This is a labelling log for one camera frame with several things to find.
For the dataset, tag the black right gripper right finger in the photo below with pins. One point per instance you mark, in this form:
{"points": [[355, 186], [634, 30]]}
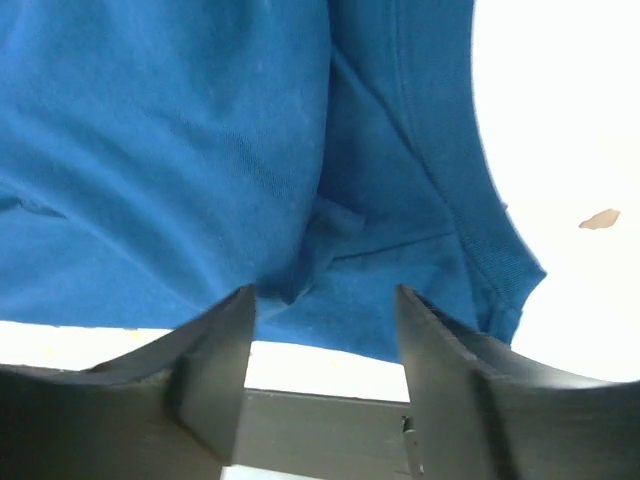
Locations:
{"points": [[478, 410]]}

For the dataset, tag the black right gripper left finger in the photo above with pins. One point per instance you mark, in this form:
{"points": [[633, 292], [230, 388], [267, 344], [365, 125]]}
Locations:
{"points": [[168, 410]]}

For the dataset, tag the navy blue t shirt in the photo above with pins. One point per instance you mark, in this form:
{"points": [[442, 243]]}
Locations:
{"points": [[158, 155]]}

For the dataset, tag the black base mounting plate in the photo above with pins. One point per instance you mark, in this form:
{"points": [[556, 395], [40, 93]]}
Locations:
{"points": [[323, 437]]}

